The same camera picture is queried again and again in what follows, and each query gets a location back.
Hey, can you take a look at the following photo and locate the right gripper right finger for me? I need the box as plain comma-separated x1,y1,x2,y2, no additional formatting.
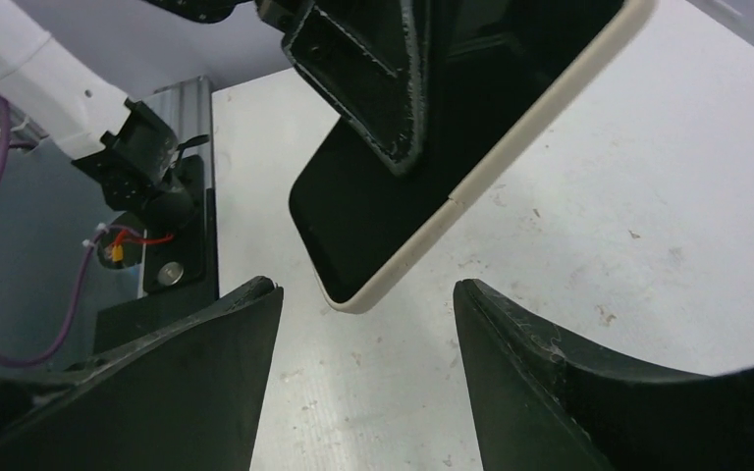
453,279,754,470

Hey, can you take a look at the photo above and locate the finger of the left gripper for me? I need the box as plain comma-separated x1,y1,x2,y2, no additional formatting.
283,1,433,176

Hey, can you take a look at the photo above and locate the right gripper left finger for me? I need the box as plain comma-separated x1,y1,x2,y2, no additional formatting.
0,276,284,470

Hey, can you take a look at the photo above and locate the black phone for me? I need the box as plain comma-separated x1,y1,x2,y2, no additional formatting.
283,1,654,313

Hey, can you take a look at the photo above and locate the beige phone case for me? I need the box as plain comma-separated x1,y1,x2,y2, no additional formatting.
289,1,655,314

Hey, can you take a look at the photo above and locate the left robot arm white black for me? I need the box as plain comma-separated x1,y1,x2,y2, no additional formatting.
0,1,433,233

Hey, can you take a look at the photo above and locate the aluminium front rail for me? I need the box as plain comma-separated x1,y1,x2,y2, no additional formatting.
139,75,216,164

